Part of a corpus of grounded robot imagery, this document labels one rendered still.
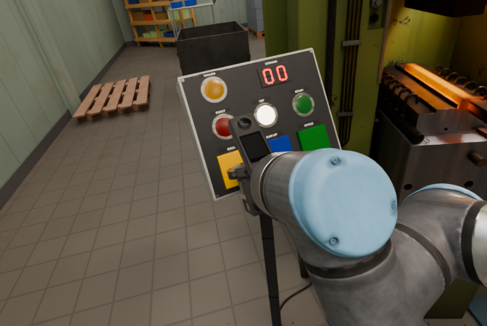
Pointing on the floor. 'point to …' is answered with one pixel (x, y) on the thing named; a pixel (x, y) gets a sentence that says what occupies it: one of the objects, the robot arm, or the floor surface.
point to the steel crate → (211, 47)
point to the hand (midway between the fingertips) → (240, 165)
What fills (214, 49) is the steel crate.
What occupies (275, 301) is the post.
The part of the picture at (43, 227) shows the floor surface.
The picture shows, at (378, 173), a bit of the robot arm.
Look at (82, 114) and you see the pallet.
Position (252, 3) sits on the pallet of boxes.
